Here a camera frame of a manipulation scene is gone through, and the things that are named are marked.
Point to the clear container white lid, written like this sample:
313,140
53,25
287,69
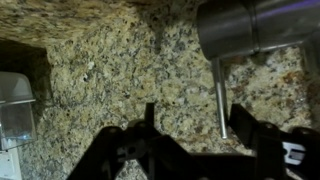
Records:
15,110

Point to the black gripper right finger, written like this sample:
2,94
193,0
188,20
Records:
270,153

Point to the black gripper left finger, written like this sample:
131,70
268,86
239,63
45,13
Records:
110,156

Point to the white wall outlet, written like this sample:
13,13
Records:
8,165

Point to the steel gooseneck kitchen faucet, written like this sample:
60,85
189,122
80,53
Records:
250,26

